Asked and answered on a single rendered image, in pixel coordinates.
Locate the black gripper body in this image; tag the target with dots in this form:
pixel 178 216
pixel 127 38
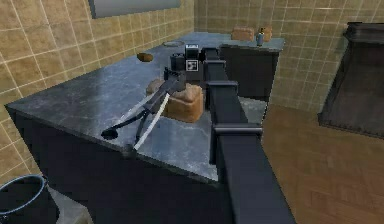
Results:
pixel 176 76

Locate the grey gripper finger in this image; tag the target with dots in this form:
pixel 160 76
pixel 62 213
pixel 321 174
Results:
pixel 151 123
pixel 128 124

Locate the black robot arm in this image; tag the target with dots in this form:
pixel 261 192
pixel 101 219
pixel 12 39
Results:
pixel 233 146

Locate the pale brown food lump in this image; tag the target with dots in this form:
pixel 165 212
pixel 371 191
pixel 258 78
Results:
pixel 154 86

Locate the small brown food piece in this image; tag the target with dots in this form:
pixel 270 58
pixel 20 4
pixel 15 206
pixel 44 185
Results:
pixel 145 57

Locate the orange-brown bread loaf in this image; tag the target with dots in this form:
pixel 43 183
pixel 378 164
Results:
pixel 186 106

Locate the dark counter with grey top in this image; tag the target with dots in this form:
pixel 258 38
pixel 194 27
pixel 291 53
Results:
pixel 83 100

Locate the grey window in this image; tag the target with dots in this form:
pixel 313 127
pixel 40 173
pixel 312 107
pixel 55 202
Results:
pixel 133 6

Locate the blue-grey bottle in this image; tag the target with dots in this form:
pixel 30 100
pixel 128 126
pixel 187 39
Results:
pixel 260 38

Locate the dark brown cupboard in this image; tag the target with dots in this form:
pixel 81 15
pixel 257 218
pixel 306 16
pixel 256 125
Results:
pixel 356 83

